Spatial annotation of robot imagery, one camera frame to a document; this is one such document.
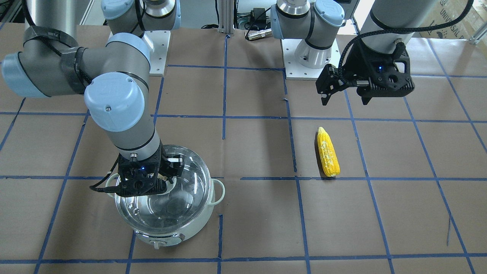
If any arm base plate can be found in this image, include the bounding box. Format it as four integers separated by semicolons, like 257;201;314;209
108;30;171;76
281;39;341;80

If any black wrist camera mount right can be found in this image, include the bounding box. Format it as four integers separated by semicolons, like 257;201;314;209
90;151;168;197

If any yellow corn cob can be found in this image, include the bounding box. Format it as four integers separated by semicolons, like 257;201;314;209
317;127;341;177

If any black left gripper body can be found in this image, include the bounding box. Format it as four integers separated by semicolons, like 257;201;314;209
315;64;366;97

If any cardboard box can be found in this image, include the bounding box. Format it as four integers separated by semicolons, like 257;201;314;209
419;0;487;40

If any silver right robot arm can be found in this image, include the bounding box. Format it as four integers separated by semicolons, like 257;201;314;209
2;0;181;185

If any aluminium frame post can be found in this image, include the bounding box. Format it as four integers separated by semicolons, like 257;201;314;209
217;0;236;36

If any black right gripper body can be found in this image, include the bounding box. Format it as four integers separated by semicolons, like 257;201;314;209
152;147;185;185

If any pale green cooking pot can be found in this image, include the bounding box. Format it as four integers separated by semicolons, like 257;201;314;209
91;145;226;249

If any glass pot lid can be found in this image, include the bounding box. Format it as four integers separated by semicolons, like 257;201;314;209
115;145;213;235

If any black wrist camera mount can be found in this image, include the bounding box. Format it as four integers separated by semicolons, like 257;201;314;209
342;40;415;105
90;151;168;197

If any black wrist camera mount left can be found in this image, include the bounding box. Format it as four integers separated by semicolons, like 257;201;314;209
342;40;415;105

